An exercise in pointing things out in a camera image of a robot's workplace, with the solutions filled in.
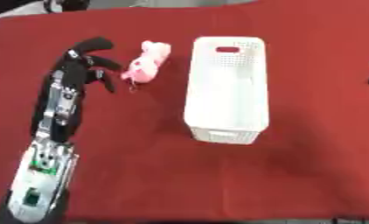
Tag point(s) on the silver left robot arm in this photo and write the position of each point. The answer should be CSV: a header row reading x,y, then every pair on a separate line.
x,y
37,175

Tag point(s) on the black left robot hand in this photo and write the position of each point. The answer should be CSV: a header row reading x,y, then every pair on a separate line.
x,y
70,73

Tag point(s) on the white plastic basket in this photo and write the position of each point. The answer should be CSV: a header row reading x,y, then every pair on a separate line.
x,y
227,90

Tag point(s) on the pink soft toy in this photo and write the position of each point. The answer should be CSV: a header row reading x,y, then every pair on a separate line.
x,y
147,62

